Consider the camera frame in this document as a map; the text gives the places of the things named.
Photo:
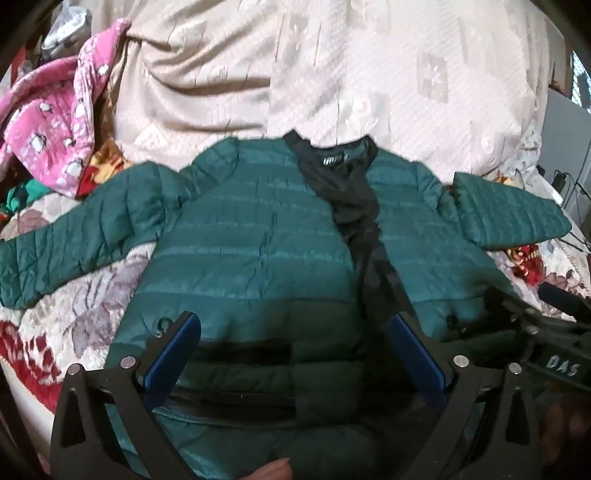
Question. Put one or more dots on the beige patterned bedspread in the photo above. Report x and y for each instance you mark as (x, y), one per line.
(369, 69)

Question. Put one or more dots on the teal green cloth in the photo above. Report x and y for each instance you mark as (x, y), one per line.
(23, 194)

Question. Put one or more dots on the floral plush blanket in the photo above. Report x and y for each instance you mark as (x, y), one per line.
(69, 314)

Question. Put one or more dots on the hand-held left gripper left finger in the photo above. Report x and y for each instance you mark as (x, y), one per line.
(171, 353)

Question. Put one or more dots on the black charger plug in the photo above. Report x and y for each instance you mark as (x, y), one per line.
(560, 180)

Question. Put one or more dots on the silver plastic bag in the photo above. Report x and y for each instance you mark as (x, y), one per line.
(62, 32)

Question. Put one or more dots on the pink penguin print cloth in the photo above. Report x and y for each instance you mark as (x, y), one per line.
(51, 134)

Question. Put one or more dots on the green puffer jacket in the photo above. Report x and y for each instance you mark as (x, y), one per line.
(258, 240)

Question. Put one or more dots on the person's right hand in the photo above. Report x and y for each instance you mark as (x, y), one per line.
(568, 429)

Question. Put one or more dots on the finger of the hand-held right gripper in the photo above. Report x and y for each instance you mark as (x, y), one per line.
(521, 318)
(561, 302)

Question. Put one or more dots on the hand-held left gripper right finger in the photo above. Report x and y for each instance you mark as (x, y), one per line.
(415, 357)

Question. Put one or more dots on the person's left hand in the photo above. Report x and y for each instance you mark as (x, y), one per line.
(273, 470)

